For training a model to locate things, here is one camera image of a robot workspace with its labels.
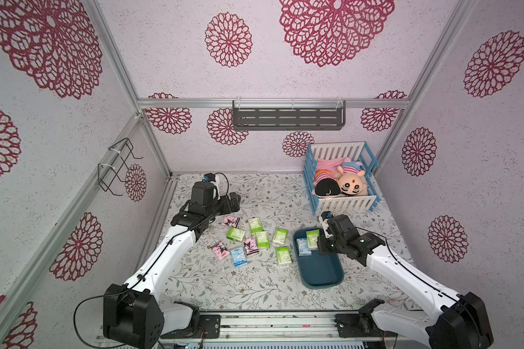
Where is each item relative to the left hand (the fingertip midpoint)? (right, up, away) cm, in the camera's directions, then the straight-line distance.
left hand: (230, 200), depth 82 cm
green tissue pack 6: (+21, -23, +6) cm, 31 cm away
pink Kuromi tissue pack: (-2, -10, +16) cm, 19 cm away
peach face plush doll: (+53, +10, +19) cm, 57 cm away
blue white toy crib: (+61, +24, +28) cm, 71 cm away
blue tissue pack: (+29, -21, +7) cm, 36 cm away
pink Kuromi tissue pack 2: (+7, -19, +8) cm, 22 cm away
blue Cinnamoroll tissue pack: (+3, -23, +6) cm, 24 cm away
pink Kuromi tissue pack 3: (-5, -21, +8) cm, 23 cm away
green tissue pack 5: (+20, -16, +12) cm, 28 cm away
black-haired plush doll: (+40, +5, +13) cm, 43 cm away
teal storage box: (+33, -26, -1) cm, 42 cm away
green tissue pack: (+31, -15, +1) cm, 34 cm away
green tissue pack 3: (0, -15, +13) cm, 20 cm away
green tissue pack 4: (+12, -17, +10) cm, 23 cm away
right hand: (+35, -17, +1) cm, 39 cm away
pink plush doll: (+47, +18, +30) cm, 58 cm away
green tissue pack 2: (+9, -12, +15) cm, 21 cm away
